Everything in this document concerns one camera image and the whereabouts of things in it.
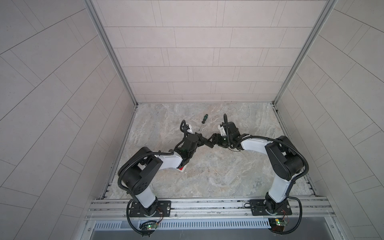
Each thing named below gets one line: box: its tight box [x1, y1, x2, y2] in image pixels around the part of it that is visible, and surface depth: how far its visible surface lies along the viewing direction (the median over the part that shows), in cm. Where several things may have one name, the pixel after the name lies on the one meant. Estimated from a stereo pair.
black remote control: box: [176, 149, 195, 169], surface depth 69 cm
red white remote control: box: [175, 164, 187, 173], surface depth 84 cm
